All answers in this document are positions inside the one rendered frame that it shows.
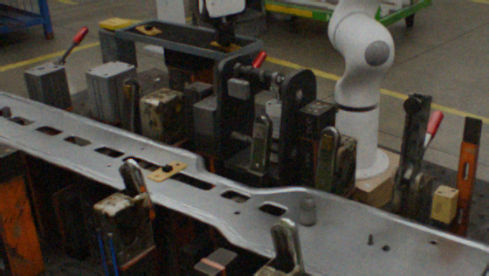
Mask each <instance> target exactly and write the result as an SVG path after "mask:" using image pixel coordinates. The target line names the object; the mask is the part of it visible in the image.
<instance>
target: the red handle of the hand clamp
mask: <svg viewBox="0 0 489 276"><path fill-rule="evenodd" d="M443 118H444V115H443V113H442V112H441V111H435V112H433V113H432V115H431V117H430V119H429V121H428V127H427V133H426V139H425V144H424V155H425V152H426V150H427V148H428V147H429V145H430V141H431V140H432V139H433V137H435V135H436V133H437V131H438V129H439V126H440V124H441V121H442V119H443ZM423 158H424V156H423ZM412 170H413V165H410V164H409V166H408V168H407V170H406V172H405V174H402V179H403V180H404V181H405V182H408V183H410V182H411V177H412Z"/></svg>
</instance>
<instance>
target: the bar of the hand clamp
mask: <svg viewBox="0 0 489 276"><path fill-rule="evenodd" d="M430 104H431V95H428V94H423V93H420V92H415V91H413V92H411V93H410V94H409V98H408V99H407V100H406V101H404V102H403V110H405V112H406V117H405V124H403V136H402V143H401V149H400V156H399V163H398V170H397V176H396V187H400V186H401V185H403V179H402V174H405V172H406V169H407V164H410V165H413V170H412V177H411V182H410V190H412V191H414V184H415V179H416V176H417V174H418V173H421V168H422V162H423V156H424V144H425V139H426V133H427V127H428V120H429V114H430Z"/></svg>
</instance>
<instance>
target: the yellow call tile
mask: <svg viewBox="0 0 489 276"><path fill-rule="evenodd" d="M128 25H131V23H130V21H127V20H122V19H118V18H114V19H111V20H107V21H105V22H100V23H99V27H104V28H108V29H111V30H115V29H120V28H122V27H125V26H128Z"/></svg>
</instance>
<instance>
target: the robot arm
mask: <svg viewBox="0 0 489 276"><path fill-rule="evenodd" d="M381 2H382V0H340V1H339V3H338V5H337V6H336V8H335V10H334V13H333V15H332V18H331V20H330V24H328V28H327V35H328V39H330V41H331V43H332V45H333V46H334V49H335V50H336V51H337V52H338V53H339V54H340V55H342V56H343V57H345V60H346V71H345V74H343V76H342V77H341V78H340V79H339V80H338V81H337V83H336V86H335V92H334V104H336V108H339V113H338V114H336V123H335V127H336V128H338V129H339V130H340V131H341V133H342V134H344V135H351V136H354V137H355V139H356V140H357V150H356V173H355V180H364V179H369V178H373V177H377V176H379V175H381V174H383V173H384V172H385V171H386V170H387V168H388V166H389V159H388V157H387V156H386V155H385V154H384V152H383V151H381V150H380V149H379V148H377V143H378V125H379V106H380V88H381V84H382V82H383V80H384V77H385V76H386V74H387V73H388V71H389V70H390V69H391V67H392V65H393V61H394V57H395V48H394V42H393V38H392V37H391V35H390V33H389V32H388V31H387V29H386V28H385V27H383V26H382V25H381V24H379V23H378V22H377V21H375V14H376V13H377V10H378V8H379V6H380V4H381ZM199 7H200V12H201V13H202V16H201V21H202V22H205V23H208V24H211V25H212V26H213V27H214V28H215V33H216V41H217V44H219V45H222V46H225V45H227V44H226V40H228V41H230V42H231V44H234V43H235V31H234V27H235V26H236V25H237V21H238V19H239V18H240V16H242V15H244V14H245V13H246V9H245V0H199ZM210 15H211V16H212V18H210ZM225 15H226V25H225V26H224V29H223V21H222V16H225Z"/></svg>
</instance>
